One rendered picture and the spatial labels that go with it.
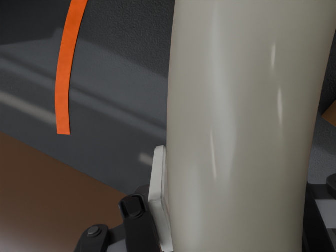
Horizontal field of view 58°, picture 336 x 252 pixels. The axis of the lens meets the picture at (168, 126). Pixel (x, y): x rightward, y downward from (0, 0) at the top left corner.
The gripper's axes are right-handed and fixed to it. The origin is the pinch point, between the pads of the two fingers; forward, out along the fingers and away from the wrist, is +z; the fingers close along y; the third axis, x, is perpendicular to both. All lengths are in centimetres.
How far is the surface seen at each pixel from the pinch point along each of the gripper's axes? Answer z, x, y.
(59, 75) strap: 85, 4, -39
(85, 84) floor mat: 85, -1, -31
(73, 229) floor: 89, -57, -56
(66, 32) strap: 84, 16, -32
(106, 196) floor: 88, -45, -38
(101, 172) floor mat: 86, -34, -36
